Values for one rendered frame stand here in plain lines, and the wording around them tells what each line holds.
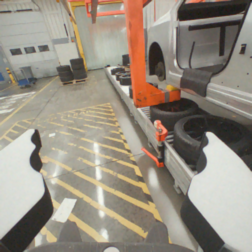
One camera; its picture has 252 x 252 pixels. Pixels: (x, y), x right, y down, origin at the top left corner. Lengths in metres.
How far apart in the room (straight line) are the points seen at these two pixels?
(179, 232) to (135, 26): 1.98
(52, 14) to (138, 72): 11.10
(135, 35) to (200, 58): 0.96
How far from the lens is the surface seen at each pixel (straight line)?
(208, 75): 1.55
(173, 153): 1.37
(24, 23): 12.89
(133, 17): 1.84
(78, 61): 7.57
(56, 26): 12.51
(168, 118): 1.83
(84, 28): 12.34
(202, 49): 2.32
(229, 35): 2.58
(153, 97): 2.00
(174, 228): 1.42
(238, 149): 1.40
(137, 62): 1.83
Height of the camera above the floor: 1.29
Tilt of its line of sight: 30 degrees down
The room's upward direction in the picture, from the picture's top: 8 degrees counter-clockwise
